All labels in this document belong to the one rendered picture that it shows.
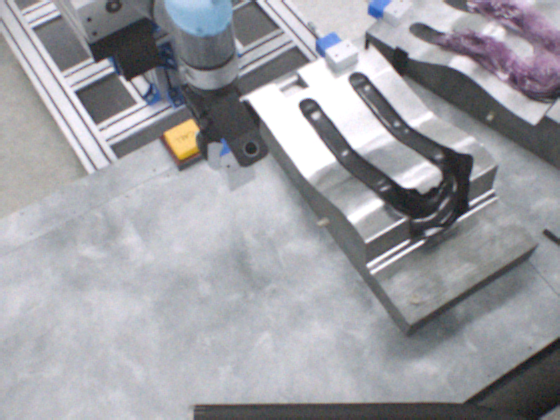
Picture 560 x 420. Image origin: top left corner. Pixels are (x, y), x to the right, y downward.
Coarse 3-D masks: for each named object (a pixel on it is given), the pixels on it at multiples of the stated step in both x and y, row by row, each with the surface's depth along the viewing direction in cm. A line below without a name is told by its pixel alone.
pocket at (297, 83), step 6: (294, 78) 126; (300, 78) 125; (282, 84) 125; (288, 84) 125; (294, 84) 126; (300, 84) 126; (306, 84) 124; (282, 90) 126; (288, 90) 126; (294, 90) 126; (300, 90) 126; (288, 96) 125
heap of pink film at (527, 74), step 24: (480, 0) 133; (504, 0) 128; (528, 24) 125; (552, 24) 127; (456, 48) 125; (480, 48) 121; (504, 48) 123; (552, 48) 123; (504, 72) 122; (528, 72) 121; (552, 72) 121
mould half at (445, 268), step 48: (336, 96) 122; (288, 144) 117; (384, 144) 116; (480, 144) 110; (336, 192) 110; (480, 192) 113; (336, 240) 117; (384, 240) 106; (432, 240) 111; (480, 240) 110; (528, 240) 110; (384, 288) 107; (432, 288) 107; (480, 288) 112
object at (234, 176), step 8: (224, 144) 111; (224, 152) 110; (224, 160) 108; (232, 160) 108; (224, 168) 107; (232, 168) 107; (240, 168) 107; (248, 168) 109; (224, 176) 109; (232, 176) 108; (240, 176) 109; (248, 176) 111; (232, 184) 110; (240, 184) 111
